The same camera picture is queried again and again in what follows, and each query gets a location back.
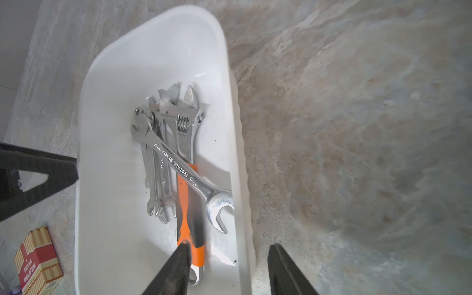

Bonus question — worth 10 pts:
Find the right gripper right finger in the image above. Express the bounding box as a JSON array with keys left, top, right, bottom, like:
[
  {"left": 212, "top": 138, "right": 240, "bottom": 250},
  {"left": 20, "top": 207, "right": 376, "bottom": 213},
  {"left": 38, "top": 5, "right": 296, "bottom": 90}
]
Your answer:
[{"left": 267, "top": 243, "right": 318, "bottom": 295}]

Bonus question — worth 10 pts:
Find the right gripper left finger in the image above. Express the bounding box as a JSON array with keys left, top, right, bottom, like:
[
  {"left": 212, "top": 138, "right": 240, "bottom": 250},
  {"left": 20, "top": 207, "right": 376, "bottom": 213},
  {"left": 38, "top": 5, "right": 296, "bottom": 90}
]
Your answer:
[{"left": 142, "top": 242, "right": 191, "bottom": 295}]

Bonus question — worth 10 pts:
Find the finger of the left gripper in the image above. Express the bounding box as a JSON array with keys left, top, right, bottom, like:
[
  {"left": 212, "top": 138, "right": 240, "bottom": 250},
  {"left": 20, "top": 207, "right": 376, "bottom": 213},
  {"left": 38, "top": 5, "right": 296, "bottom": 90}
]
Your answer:
[{"left": 1, "top": 143, "right": 79, "bottom": 221}]

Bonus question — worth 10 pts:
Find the white plastic storage box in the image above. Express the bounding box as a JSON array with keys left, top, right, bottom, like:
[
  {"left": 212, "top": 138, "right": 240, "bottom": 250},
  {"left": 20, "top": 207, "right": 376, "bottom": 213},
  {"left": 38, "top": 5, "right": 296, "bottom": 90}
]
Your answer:
[{"left": 75, "top": 5, "right": 256, "bottom": 295}]

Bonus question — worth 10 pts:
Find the orange handled adjustable wrench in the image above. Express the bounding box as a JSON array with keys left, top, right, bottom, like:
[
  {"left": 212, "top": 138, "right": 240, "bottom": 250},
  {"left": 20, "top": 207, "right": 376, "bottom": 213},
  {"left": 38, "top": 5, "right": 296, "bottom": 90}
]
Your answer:
[{"left": 149, "top": 84, "right": 205, "bottom": 287}]

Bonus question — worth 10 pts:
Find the medium silver open-end wrench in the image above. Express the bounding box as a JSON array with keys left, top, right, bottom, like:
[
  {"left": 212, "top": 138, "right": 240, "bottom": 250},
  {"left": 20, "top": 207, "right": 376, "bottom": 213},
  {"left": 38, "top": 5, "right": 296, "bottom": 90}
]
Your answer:
[{"left": 156, "top": 125, "right": 178, "bottom": 225}]

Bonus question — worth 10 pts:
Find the small silver ring wrench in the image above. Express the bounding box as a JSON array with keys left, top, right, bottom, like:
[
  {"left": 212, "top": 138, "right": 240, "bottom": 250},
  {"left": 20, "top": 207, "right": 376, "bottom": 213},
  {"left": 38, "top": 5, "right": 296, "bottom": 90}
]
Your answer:
[{"left": 140, "top": 143, "right": 152, "bottom": 189}]

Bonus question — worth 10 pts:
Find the large silver combination wrench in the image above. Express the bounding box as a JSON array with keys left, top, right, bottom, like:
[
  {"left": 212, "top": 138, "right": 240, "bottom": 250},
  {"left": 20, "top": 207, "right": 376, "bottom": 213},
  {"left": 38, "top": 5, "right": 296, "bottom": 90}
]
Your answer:
[{"left": 130, "top": 108, "right": 234, "bottom": 234}]

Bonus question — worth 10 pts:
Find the red striped card box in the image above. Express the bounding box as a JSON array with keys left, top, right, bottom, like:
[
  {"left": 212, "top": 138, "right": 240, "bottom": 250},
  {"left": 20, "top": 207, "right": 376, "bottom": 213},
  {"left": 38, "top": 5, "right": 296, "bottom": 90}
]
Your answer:
[{"left": 14, "top": 227, "right": 63, "bottom": 295}]

